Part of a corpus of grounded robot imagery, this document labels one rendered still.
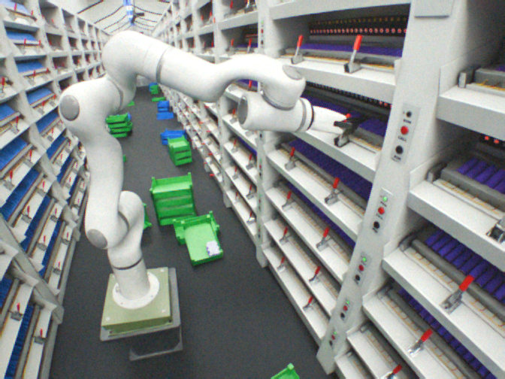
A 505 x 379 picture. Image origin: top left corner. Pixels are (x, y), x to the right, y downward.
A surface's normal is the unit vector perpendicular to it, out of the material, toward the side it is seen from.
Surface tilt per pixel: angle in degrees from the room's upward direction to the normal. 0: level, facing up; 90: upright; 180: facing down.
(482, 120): 110
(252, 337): 0
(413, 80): 90
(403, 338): 20
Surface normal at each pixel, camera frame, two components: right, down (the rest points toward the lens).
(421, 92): -0.92, 0.20
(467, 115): -0.87, 0.48
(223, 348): 0.00, -0.86
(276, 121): 0.31, 0.75
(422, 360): -0.32, -0.73
